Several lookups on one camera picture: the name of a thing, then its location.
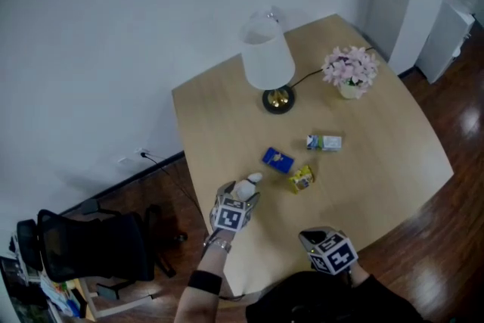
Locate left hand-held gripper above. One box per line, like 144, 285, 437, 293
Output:
209, 181, 262, 234

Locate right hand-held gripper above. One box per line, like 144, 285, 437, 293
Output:
298, 225, 359, 276

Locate white wrapper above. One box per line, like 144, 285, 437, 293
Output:
234, 172, 264, 200

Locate blue snack packet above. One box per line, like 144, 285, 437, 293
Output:
261, 147, 295, 175

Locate yellow snack packet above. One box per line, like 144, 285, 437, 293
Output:
287, 165, 315, 195

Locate white green milk carton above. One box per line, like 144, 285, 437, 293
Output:
306, 134, 343, 154

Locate person's right forearm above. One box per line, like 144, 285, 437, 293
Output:
347, 262, 370, 287

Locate person's left forearm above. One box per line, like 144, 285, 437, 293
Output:
173, 230, 234, 323

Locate silver wristwatch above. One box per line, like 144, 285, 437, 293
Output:
203, 238, 232, 253

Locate person's black top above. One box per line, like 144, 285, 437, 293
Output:
245, 270, 432, 323

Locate white shade brass table lamp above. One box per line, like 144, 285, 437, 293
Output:
238, 5, 296, 116

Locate black office chair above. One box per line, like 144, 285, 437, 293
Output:
17, 198, 188, 300

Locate pink flowers in white pot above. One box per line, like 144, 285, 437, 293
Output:
321, 45, 380, 101

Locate colourful desk clutter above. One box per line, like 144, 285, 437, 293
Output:
0, 256, 84, 323

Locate white water dispenser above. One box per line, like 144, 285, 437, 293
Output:
415, 2, 476, 85

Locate black floor power cable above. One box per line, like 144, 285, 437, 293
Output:
140, 152, 208, 228

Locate black lamp cable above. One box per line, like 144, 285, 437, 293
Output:
289, 46, 375, 89

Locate wooden side desk white frame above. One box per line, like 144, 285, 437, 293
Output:
66, 275, 160, 322

